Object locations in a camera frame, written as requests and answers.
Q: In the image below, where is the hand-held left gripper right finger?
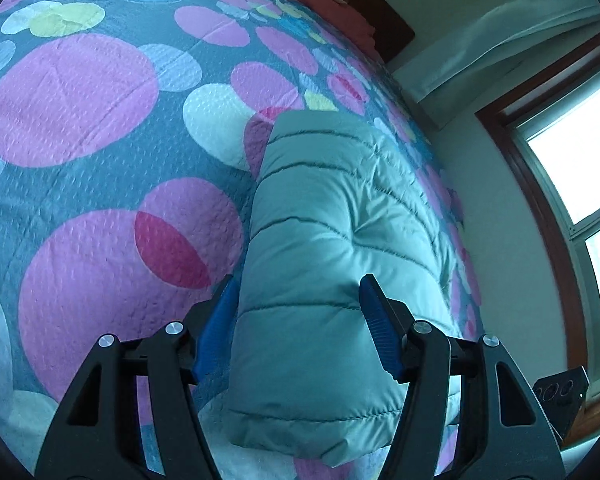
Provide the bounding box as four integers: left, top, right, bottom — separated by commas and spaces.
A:
358, 273, 566, 480

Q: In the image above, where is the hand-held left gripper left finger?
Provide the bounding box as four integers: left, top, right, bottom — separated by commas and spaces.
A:
34, 274, 241, 480

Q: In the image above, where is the light green puffer jacket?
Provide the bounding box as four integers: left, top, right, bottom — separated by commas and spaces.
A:
228, 110, 468, 468

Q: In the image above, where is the wooden framed window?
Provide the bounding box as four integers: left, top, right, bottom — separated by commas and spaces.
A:
475, 30, 600, 441

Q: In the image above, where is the dotted printed bedspread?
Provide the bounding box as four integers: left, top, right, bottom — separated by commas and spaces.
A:
0, 0, 483, 480

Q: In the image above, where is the wooden headboard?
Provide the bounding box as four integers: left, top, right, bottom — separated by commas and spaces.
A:
330, 0, 416, 63

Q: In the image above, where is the white curtain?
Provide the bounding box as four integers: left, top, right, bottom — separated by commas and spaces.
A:
392, 0, 600, 128

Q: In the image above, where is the orange pillow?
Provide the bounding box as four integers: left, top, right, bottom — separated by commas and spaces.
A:
230, 0, 378, 51

